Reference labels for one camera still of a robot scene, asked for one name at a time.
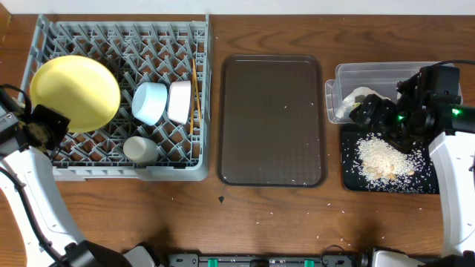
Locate white napkin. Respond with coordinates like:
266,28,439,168
335,87,387,119

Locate dark brown serving tray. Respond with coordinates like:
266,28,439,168
217,55,327,188

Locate grey dish rack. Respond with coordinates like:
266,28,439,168
21,16,212,181

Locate wooden chopstick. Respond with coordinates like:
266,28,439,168
193,59,202,126
190,59,197,135

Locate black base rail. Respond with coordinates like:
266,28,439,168
168,254,357,267

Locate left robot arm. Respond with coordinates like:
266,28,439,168
1,84,160,267

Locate black waste tray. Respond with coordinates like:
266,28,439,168
340,124,441,194

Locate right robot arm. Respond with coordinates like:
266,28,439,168
350,60,474,266

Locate light blue bowl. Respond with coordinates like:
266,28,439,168
132,82,168,125

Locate rice and food scraps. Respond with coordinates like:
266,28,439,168
343,132,435,192

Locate small white cup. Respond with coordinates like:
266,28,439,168
123,136,159,165

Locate yellow plate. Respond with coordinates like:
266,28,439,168
29,56,121,133

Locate pale pink bowl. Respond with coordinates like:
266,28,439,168
168,81,191,125

